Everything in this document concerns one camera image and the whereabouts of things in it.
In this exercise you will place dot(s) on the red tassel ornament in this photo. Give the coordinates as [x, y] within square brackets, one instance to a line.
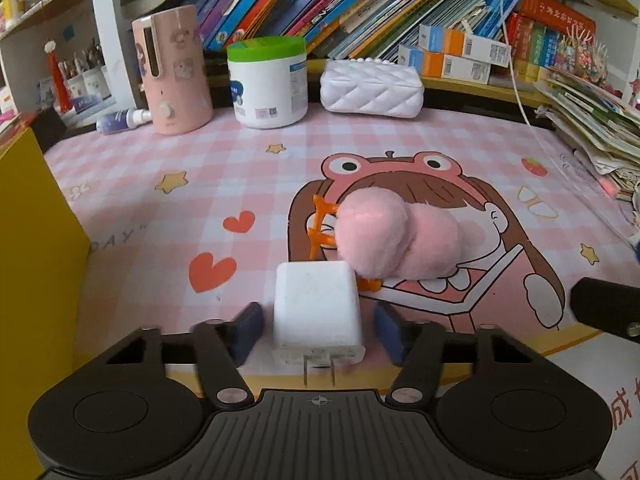
[59, 80]

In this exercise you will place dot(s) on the white charger plug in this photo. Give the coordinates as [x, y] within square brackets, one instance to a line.
[317, 310]

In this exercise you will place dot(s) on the pink plush ball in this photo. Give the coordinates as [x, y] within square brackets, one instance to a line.
[390, 230]

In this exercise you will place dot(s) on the orange hair clip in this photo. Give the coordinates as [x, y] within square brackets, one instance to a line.
[317, 220]

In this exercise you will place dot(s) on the yellow cardboard box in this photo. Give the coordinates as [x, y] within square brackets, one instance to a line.
[35, 260]

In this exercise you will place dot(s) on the white canister green lid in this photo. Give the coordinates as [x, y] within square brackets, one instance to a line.
[267, 85]

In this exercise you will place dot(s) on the printed cartoon desk mat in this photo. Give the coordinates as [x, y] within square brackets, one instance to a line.
[200, 185]

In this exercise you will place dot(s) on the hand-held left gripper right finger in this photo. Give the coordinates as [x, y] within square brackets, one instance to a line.
[392, 330]

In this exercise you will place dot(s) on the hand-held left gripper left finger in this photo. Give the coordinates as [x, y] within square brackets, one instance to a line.
[247, 327]

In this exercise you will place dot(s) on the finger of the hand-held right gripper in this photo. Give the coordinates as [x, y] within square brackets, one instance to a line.
[600, 305]

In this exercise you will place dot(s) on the colourful beaded ornament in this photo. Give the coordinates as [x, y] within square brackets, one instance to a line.
[580, 57]

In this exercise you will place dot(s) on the row of thin picture books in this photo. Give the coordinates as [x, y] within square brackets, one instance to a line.
[350, 5]

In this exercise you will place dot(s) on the purple spray bottle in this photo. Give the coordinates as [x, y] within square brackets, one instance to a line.
[120, 122]

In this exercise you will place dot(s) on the stack of papers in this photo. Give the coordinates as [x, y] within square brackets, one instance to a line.
[590, 120]

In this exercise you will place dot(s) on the pink sticker tumbler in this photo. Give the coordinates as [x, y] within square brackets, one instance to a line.
[175, 70]

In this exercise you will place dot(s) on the white cubby shelf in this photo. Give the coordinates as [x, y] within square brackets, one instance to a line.
[107, 20]

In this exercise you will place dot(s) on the blue orange white carton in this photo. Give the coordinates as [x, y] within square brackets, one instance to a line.
[445, 66]
[465, 45]

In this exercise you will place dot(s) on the wooden bookshelf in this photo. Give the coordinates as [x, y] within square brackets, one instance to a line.
[475, 92]

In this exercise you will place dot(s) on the white quilted pouch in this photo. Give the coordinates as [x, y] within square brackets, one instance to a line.
[372, 90]

